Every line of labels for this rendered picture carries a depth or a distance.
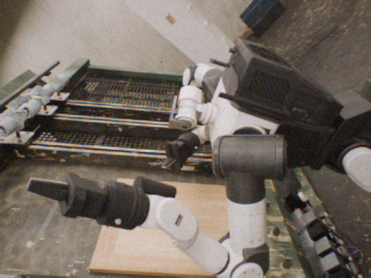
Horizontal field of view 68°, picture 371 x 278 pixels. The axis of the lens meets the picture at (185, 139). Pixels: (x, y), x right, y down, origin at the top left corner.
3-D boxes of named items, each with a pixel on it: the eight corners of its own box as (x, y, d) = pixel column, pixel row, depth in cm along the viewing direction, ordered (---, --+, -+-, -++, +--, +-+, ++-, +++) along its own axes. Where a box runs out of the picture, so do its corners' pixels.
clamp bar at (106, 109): (226, 128, 175) (233, 93, 162) (35, 112, 170) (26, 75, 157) (224, 121, 183) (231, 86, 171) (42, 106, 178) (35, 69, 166)
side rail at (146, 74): (215, 90, 244) (217, 79, 238) (89, 79, 239) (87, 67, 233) (214, 87, 250) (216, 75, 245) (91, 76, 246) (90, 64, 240)
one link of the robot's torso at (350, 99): (393, 83, 82) (342, 66, 79) (425, 102, 71) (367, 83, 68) (339, 157, 96) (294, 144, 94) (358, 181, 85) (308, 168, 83)
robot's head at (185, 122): (201, 98, 78) (175, 92, 78) (198, 123, 74) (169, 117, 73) (198, 110, 83) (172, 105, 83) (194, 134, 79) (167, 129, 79)
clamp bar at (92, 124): (230, 145, 159) (238, 107, 146) (19, 128, 154) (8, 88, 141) (228, 136, 167) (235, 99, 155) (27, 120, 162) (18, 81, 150)
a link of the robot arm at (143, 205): (106, 227, 60) (151, 235, 66) (127, 228, 52) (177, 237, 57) (118, 176, 64) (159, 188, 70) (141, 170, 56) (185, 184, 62)
